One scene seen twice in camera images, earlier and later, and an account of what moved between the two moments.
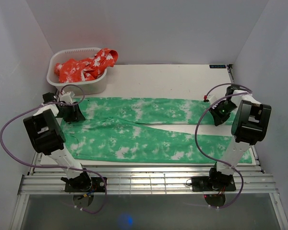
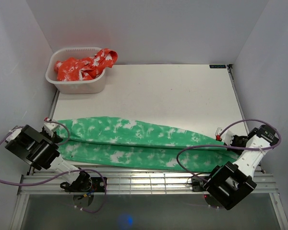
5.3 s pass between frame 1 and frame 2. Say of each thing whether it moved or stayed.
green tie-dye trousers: moved
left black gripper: moved
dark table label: stayed
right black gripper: moved
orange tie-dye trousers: stayed
